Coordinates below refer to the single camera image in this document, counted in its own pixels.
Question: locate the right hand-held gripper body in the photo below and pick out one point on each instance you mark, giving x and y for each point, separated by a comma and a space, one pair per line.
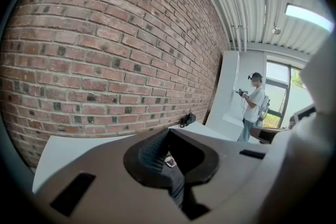
304, 114

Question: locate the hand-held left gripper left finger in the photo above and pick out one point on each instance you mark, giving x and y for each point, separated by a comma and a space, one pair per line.
105, 186

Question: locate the rectangular ceiling light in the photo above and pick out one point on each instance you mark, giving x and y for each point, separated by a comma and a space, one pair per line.
308, 16

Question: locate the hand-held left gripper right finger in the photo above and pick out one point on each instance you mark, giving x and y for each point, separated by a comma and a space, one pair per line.
231, 165

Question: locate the small ceiling spotlight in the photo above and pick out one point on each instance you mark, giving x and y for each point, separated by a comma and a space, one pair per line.
276, 30

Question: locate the black framed window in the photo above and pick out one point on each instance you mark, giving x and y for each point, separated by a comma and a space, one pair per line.
278, 91

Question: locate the white table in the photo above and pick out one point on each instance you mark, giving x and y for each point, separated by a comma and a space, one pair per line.
78, 147

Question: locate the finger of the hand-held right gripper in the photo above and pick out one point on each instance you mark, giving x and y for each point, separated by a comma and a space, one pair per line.
263, 135

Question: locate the black folded umbrella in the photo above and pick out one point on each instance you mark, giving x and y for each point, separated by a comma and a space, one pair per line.
188, 120

